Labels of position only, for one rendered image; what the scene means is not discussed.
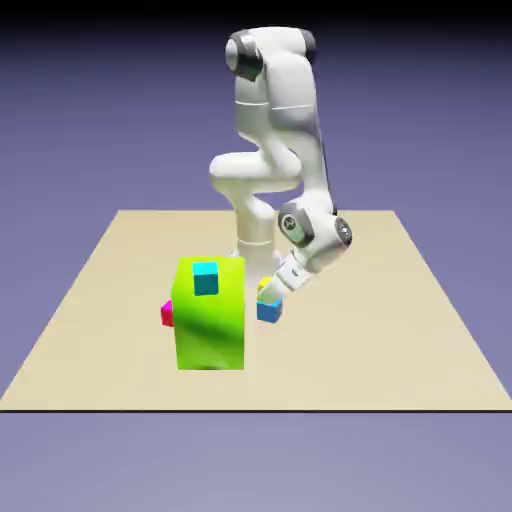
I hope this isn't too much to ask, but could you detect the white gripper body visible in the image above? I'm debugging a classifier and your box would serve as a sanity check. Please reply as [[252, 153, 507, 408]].
[[257, 258, 313, 304]]

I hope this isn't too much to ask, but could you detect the small blue cube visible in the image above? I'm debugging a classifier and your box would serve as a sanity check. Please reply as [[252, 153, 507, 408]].
[[256, 296, 284, 324]]

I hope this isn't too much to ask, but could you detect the large green box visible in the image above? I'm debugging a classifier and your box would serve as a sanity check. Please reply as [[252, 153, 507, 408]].
[[170, 256, 246, 372]]

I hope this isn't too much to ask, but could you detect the small cyan cube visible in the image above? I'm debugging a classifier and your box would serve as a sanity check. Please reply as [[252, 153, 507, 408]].
[[192, 261, 220, 297]]

